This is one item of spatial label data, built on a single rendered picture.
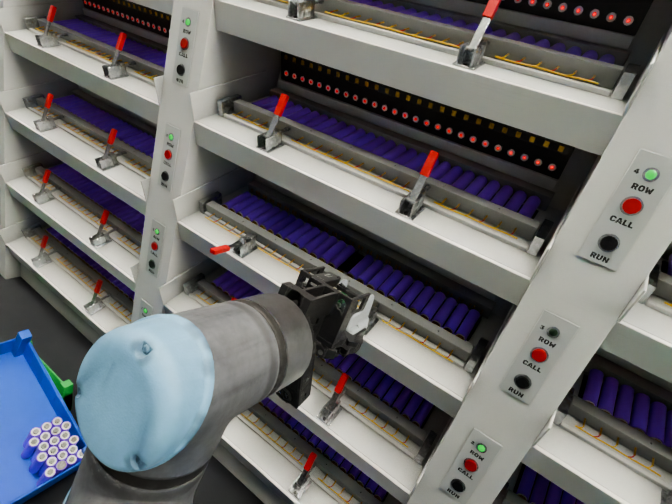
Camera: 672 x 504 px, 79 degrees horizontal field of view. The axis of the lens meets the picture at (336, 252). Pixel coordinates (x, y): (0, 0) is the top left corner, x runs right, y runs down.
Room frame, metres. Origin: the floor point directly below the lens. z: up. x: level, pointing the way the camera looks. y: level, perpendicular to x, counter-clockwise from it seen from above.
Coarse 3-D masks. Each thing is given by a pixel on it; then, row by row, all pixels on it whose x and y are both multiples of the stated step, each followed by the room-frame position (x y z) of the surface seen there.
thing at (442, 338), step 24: (216, 216) 0.75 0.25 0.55; (240, 216) 0.73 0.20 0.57; (264, 240) 0.69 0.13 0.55; (312, 264) 0.64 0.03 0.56; (360, 288) 0.61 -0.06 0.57; (384, 312) 0.58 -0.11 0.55; (408, 312) 0.57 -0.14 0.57; (408, 336) 0.55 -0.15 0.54; (432, 336) 0.55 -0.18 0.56; (456, 336) 0.55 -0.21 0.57
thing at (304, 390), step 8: (312, 352) 0.36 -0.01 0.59; (312, 360) 0.37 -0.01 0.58; (312, 368) 0.38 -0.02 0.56; (304, 376) 0.36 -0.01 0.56; (296, 384) 0.36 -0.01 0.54; (304, 384) 0.37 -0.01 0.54; (280, 392) 0.38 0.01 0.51; (288, 392) 0.38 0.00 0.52; (296, 392) 0.37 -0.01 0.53; (304, 392) 0.38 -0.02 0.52; (288, 400) 0.38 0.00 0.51; (296, 400) 0.37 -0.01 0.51; (304, 400) 0.39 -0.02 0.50; (296, 408) 0.38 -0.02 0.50
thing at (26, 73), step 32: (0, 0) 1.03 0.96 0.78; (32, 0) 1.08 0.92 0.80; (64, 0) 1.14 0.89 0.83; (0, 32) 1.03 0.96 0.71; (0, 64) 1.03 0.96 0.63; (32, 64) 1.08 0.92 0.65; (0, 128) 1.03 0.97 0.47; (0, 160) 1.03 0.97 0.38; (0, 192) 1.03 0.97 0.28; (0, 256) 1.03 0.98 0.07
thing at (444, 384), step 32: (192, 192) 0.74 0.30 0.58; (224, 192) 0.82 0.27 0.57; (288, 192) 0.82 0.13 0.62; (192, 224) 0.72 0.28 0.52; (352, 224) 0.75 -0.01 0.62; (224, 256) 0.67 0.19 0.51; (256, 256) 0.67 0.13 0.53; (416, 256) 0.69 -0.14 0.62; (256, 288) 0.65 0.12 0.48; (480, 288) 0.64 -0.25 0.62; (384, 352) 0.52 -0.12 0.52; (416, 352) 0.53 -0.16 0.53; (448, 352) 0.54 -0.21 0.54; (480, 352) 0.52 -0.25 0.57; (416, 384) 0.50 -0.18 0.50; (448, 384) 0.49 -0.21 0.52
